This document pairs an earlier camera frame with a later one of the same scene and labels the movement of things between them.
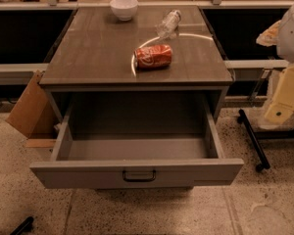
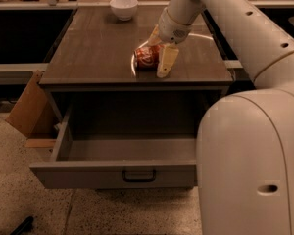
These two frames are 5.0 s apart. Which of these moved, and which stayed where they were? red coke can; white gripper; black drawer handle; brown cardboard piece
Moved: white gripper
Stayed: red coke can; black drawer handle; brown cardboard piece
